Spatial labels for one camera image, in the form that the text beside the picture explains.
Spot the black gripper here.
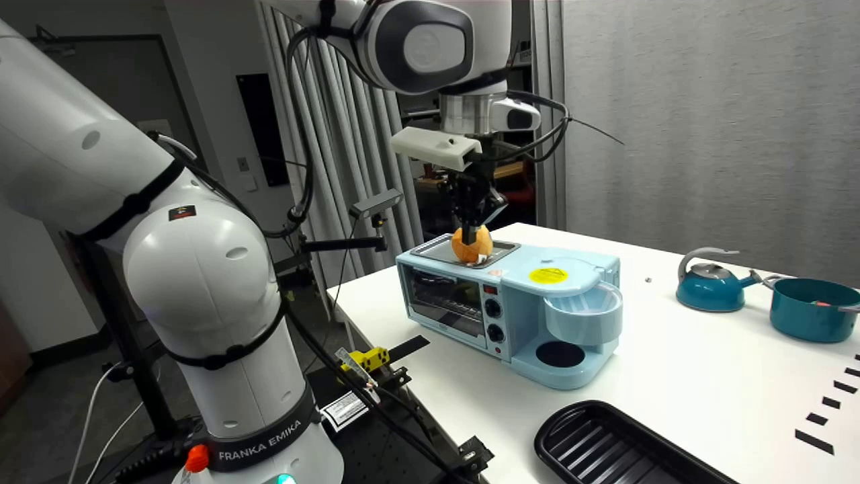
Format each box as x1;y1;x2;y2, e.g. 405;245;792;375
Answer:
452;152;506;247

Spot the orange robot base cap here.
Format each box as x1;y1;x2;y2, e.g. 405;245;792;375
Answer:
184;444;216;475

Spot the plush pineapple toy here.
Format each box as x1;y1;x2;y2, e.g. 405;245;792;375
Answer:
450;223;497;269

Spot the light blue toaster oven station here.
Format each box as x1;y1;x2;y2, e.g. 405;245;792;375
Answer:
393;234;626;391

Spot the yellow clamp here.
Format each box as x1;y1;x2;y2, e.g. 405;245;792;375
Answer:
342;344;396;378

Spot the teal toy kettle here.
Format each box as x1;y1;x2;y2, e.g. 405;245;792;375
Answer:
674;245;767;313

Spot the black ribbed grill tray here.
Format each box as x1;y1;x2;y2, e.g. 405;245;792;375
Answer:
532;397;739;484

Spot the teal toy pot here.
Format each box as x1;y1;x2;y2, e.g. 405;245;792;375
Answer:
767;273;860;347

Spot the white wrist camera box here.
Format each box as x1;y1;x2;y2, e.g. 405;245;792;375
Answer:
389;122;485;175

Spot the grey stereo camera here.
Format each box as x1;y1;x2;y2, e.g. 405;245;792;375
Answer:
349;184;405;218

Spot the white floor cable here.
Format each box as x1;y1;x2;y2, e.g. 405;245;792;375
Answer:
68;359;128;484

